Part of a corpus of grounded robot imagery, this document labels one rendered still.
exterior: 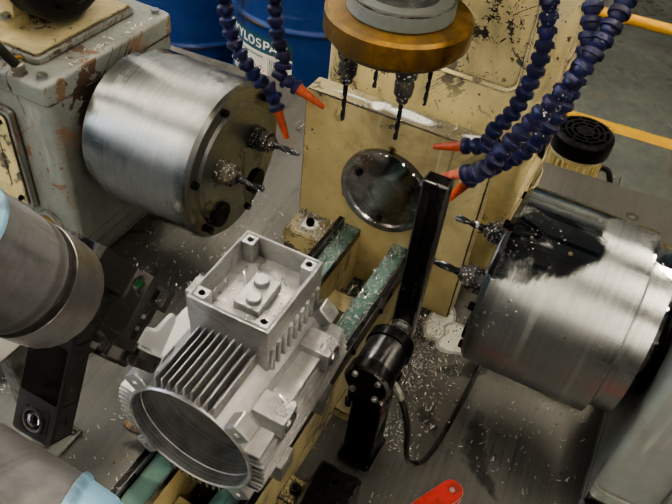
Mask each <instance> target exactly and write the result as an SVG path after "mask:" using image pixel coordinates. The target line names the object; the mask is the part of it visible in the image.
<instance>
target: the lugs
mask: <svg viewBox="0 0 672 504"><path fill-rule="evenodd" d="M338 314H339V311H338V310H337V309H336V307H335V306H334V305H333V303H332V302H331V301H330V299H329V298H323V299H320V300H319V303H318V304H317V305H316V306H314V310H313V317H314V319H315V320H316V321H317V322H318V324H319V325H320V326H325V325H329V324H332V322H333V321H334V320H335V318H336V317H337V315H338ZM157 373H158V372H157V370H155V372H154V373H148V372H146V371H143V370H141V369H138V368H136V367H133V368H132V369H131V370H130V371H129V372H128V373H127V374H126V375H125V376H124V378H125V380H126V381H127V382H128V383H129V384H130V385H131V386H132V387H133V388H134V389H135V390H140V389H146V388H147V387H148V385H149V384H150V383H151V382H152V381H153V380H154V376H155V375H156V374H157ZM223 428H224V430H225V431H226V432H227V433H228V434H229V435H230V436H231V438H232V439H233V440H234V441H235V442H236V443H237V444H244V443H250V441H251V440H252V438H253V437H254V436H255V434H256V433H257V431H258V430H259V428H260V427H259V425H258V424H257V423H256V422H255V421H254V419H253V418H252V417H251V416H250V415H249V414H248V413H247V412H246V411H242V412H235V413H234V414H233V415H232V416H231V418H230V419H229V420H228V422H227V423H226V425H225V426H224V427H223ZM137 439H138V440H139V441H140V442H141V443H142V444H143V445H144V446H145V448H146V449H147V450H148V451H150V452H152V451H157V450H156V449H155V448H154V447H153V446H152V445H151V444H150V443H149V442H148V441H147V439H146V438H145V437H144V436H143V435H142V433H140V434H139V436H138V437H137ZM227 490H228V491H229V492H230V493H231V494H232V496H233V497H234V498H235V499H236V500H249V499H250V498H251V496H252V495H253V493H254V492H255V491H253V490H251V489H249V488H247V487H245V486H244V487H241V488H238V489H227Z"/></svg>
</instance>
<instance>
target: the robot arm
mask: <svg viewBox="0 0 672 504"><path fill-rule="evenodd" d="M142 277H143V278H144V279H145V283H144V282H143V281H141V278H142ZM158 285H159V286H161V287H162V288H163V289H165V290H166V291H167V293H166V295H165V296H164V298H163V300H162V302H161V303H160V305H159V304H158V303H156V302H157V297H158V296H159V294H160V292H161V290H159V289H158V288H157V287H158ZM175 294H176V292H175V291H174V290H172V289H171V288H170V287H168V286H167V285H165V284H164V283H162V282H161V281H160V280H158V279H157V278H155V277H154V276H152V275H150V274H148V273H146V272H143V271H141V270H139V269H138V268H136V267H135V266H133V265H132V264H130V263H129V262H128V261H126V260H125V259H123V258H122V257H120V256H119V255H117V254H116V253H114V252H113V251H112V250H110V249H109V248H107V247H105V246H103V245H101V244H99V243H97V242H94V241H92V240H90V239H88V238H86V237H84V236H82V235H80V234H78V233H76V232H74V231H71V233H68V232H67V231H65V230H64V229H62V228H61V227H59V226H57V225H55V224H53V223H51V222H50V221H48V220H47V219H45V218H44V217H42V216H41V215H39V214H38V213H36V212H34V211H33V210H31V209H30V208H28V207H27V206H25V205H24V204H22V203H21V202H19V201H18V200H16V199H15V198H13V197H12V196H10V195H9V194H7V193H6V192H4V191H3V190H2V188H1V187H0V338H1V339H4V340H7V341H10V342H13V343H17V344H20V345H23V346H27V352H26V357H25V362H24V367H23V372H22V377H21V383H20V388H19V393H18V398H17V403H16V408H15V414H14V419H13V426H14V427H15V428H16V429H18V430H19V431H21V432H23V433H24V434H26V435H28V436H29V437H31V438H32V439H34V440H36V441H37V442H39V443H41V444H42V445H44V446H46V447H49V446H51V445H53V444H55V443H57V442H59V441H61V440H62V439H64V438H66V437H68V436H70V435H71V434H72V429H73V425H74V420H75V416H76V411H77V407H78V402H79V398H80V393H81V389H82V384H83V380H84V375H85V371H86V366H87V362H88V357H89V354H90V353H92V352H93V353H95V354H97V355H98V356H100V357H102V358H104V359H106V360H109V361H111V362H113V363H116V364H118V365H120V366H123V367H126V366H127V365H128V364H129V365H131V366H133V367H136V368H138V369H141V370H143V371H146V372H148V373H154V372H155V370H157V368H158V367H159V366H160V364H161V362H162V360H163V350H164V347H165V345H166V343H167V340H168V338H169V336H170V333H171V331H172V329H173V326H174V324H175V320H176V318H175V315H174V314H172V313H170V314H168V315H167V316H166V317H165V318H164V319H163V320H162V321H161V322H160V323H159V324H158V326H156V327H155V328H151V327H146V326H147V325H149V323H150V321H151V319H152V318H153V316H154V314H155V312H156V311H157V310H159V311H160V312H162V313H165V312H166V310H167V308H168V306H169V305H170V303H171V301H172V299H173V297H174V296H175ZM142 345H143V346H145V347H144V348H143V347H142ZM0 504H123V502H122V501H121V499H120V498H119V497H117V496H116V495H115V494H113V493H112V492H110V491H109V490H108V489H106V488H105V487H103V486H102V485H100V484H99V483H98V482H96V481H95V480H94V477H93V475H92V474H91V473H90V472H87V471H86V472H83V473H82V472H81V471H79V470H77V469H76V468H74V467H73V466H71V465H69V464H68V463H66V462H65V461H63V460H61V459H60V458H58V457H57V456H55V455H53V454H52V453H50V452H48V451H47V450H45V449H44V448H42V447H40V446H39V445H37V444H36V443H34V442H32V441H31V440H29V439H28V438H26V437H24V436H23V435H21V434H19V433H18V432H16V431H15V430H13V429H11V428H10V427H8V426H7V425H5V424H3V423H2V422H0Z"/></svg>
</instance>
